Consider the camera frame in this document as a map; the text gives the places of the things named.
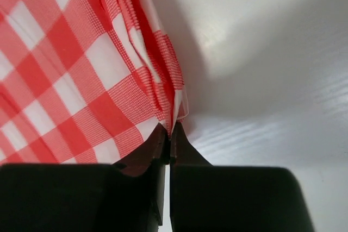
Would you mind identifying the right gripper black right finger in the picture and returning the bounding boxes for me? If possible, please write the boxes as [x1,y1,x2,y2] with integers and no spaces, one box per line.
[170,123,314,231]

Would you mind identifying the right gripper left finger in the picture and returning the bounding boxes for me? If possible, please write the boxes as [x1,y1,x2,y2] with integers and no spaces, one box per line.
[1,124,166,231]

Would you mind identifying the red white checkered cloth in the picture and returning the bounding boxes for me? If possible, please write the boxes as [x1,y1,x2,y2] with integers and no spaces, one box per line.
[1,0,188,163]

